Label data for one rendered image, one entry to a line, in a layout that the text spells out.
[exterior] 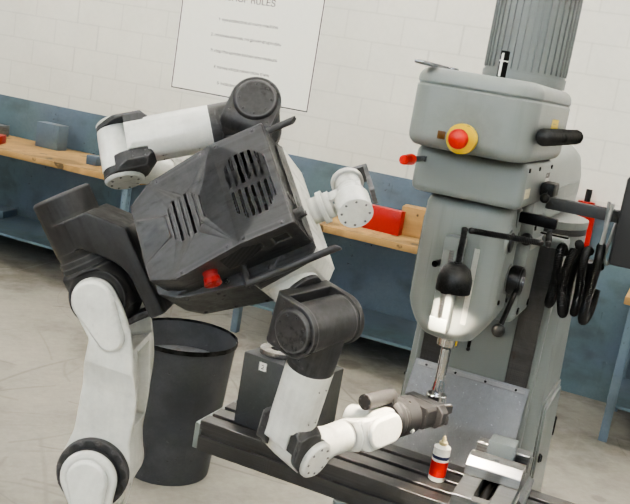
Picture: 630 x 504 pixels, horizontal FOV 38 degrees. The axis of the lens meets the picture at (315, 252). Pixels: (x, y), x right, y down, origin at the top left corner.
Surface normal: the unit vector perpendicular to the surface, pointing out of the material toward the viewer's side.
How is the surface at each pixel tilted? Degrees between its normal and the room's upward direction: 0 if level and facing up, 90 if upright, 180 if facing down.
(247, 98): 62
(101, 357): 90
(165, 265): 74
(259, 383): 90
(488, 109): 90
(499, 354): 90
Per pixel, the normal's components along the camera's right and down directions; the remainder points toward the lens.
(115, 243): -0.08, 0.18
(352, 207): 0.13, 0.62
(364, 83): -0.40, 0.11
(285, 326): -0.65, 0.12
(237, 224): -0.26, -0.30
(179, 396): 0.13, 0.28
